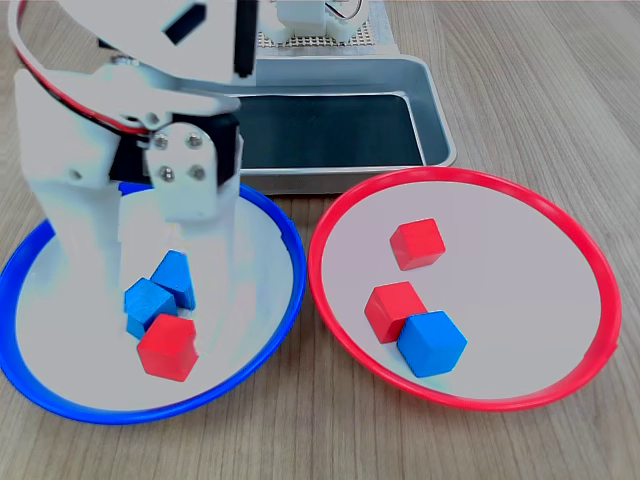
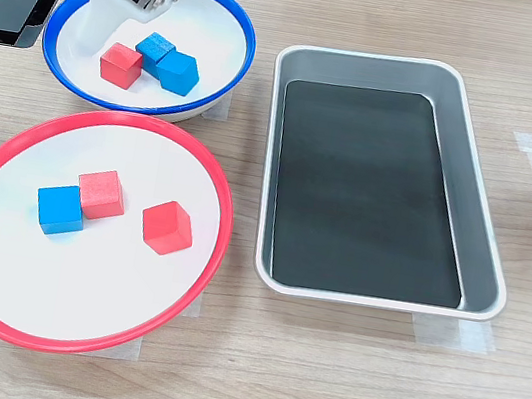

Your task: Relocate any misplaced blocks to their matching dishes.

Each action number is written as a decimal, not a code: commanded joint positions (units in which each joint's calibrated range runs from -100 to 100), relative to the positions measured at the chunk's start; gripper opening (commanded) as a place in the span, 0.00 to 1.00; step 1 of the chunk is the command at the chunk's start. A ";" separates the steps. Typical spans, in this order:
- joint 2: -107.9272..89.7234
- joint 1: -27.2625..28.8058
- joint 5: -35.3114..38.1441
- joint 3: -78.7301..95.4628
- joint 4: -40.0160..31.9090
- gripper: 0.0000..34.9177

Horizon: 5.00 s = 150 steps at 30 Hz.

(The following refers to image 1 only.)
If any blue cube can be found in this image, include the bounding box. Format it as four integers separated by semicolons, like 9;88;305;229
123;277;180;341
149;249;197;311
397;310;469;379

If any red cube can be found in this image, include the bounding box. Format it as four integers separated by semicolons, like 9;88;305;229
137;313;200;384
363;281;429;345
389;217;447;272

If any blue-rimmed white plate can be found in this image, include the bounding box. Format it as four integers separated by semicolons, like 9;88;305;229
0;179;307;426

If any black mat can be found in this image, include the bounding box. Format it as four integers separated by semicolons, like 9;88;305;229
238;93;426;170

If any pale perforated plate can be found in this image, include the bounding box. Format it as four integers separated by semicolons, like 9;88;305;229
255;19;377;50

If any steel tray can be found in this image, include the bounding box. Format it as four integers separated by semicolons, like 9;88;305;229
238;54;459;196

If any translucent tape sheet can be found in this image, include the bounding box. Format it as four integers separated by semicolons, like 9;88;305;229
257;0;401;57

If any red-rimmed white plate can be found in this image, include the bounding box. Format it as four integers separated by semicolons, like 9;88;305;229
307;166;624;414

